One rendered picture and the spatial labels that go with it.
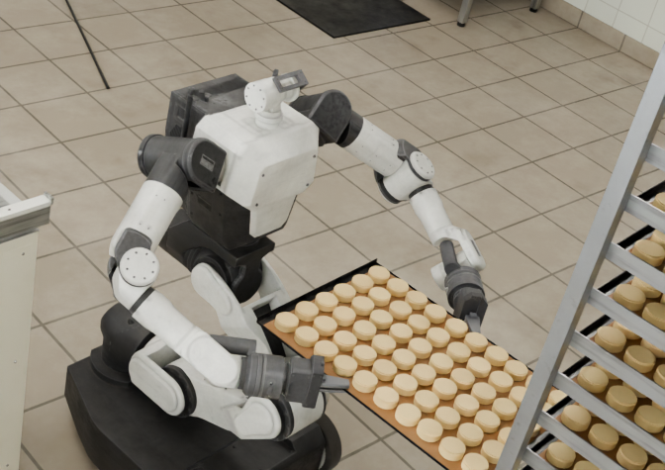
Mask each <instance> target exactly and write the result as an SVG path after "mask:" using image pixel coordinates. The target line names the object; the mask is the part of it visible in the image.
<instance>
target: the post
mask: <svg viewBox="0 0 665 470"><path fill-rule="evenodd" d="M664 113H665V42H664V44H663V47H662V49H661V51H660V54H659V56H658V59H657V61H656V64H655V66H654V69H653V71H652V74H651V76H650V79H649V81H648V84H647V86H646V89H645V91H644V94H643V96H642V99H641V101H640V104H639V106H638V109H637V112H636V114H635V117H634V119H633V122H632V124H631V127H630V129H629V132H628V134H627V137H626V139H625V142H624V144H623V147H622V149H621V152H620V154H619V157H618V159H617V164H616V166H615V169H614V171H613V174H612V176H611V179H610V181H609V184H608V186H607V189H606V191H605V194H604V196H603V199H602V201H601V204H600V206H599V209H598V211H597V214H596V216H595V218H594V221H593V223H592V226H591V228H590V231H589V233H588V236H587V238H586V241H585V243H584V246H583V248H582V251H581V253H580V256H579V258H578V261H577V263H576V266H575V268H574V271H573V274H572V276H571V279H570V281H569V284H568V286H567V289H566V291H565V294H564V296H563V299H562V301H561V304H560V306H559V309H558V311H557V314H556V316H555V319H554V321H553V324H552V326H551V329H550V332H549V334H548V337H547V339H546V342H545V344H544V347H543V349H542V351H541V353H540V356H539V358H538V361H537V363H536V366H535V368H534V371H533V373H532V376H531V378H530V381H529V384H528V386H527V389H526V391H525V394H524V396H523V399H522V403H521V405H520V408H519V410H518V413H517V415H516V418H515V420H514V423H513V425H512V428H511V430H510V433H509V435H508V438H507V441H506V443H505V446H504V448H503V451H502V453H501V456H500V458H499V461H498V463H497V466H496V468H495V470H518V469H519V466H520V464H521V461H522V459H523V455H524V453H525V450H526V448H527V445H528V443H529V440H530V438H531V436H532V433H533V431H534V428H535V426H536V423H537V421H538V419H539V416H540V414H541V411H542V409H543V406H544V404H545V402H546V399H547V397H548V394H549V392H550V389H551V387H552V385H553V382H554V380H555V377H556V375H557V372H558V370H559V368H560V365H561V363H562V360H563V358H564V355H565V353H566V351H567V348H568V346H569V343H570V341H571V338H572V336H573V334H574V331H575V329H576V326H577V325H578V322H579V320H580V317H581V315H582V313H583V310H584V308H585V305H586V303H587V300H588V298H589V296H590V293H591V291H592V288H593V286H594V283H595V281H596V279H597V276H598V274H599V271H600V269H601V266H602V264H603V262H604V259H605V257H606V254H607V252H608V249H609V247H610V245H611V242H612V240H613V237H614V235H615V232H616V230H617V228H618V224H619V221H620V219H621V216H622V214H623V212H624V209H625V207H626V204H627V202H628V199H629V197H630V195H631V192H632V190H633V187H634V185H635V182H636V180H637V178H638V175H639V173H640V170H641V168H642V165H643V163H644V161H645V158H646V156H647V153H648V151H649V149H650V147H651V145H652V142H653V140H654V137H655V135H656V132H657V130H658V127H659V125H660V123H661V120H662V118H663V115H664Z"/></svg>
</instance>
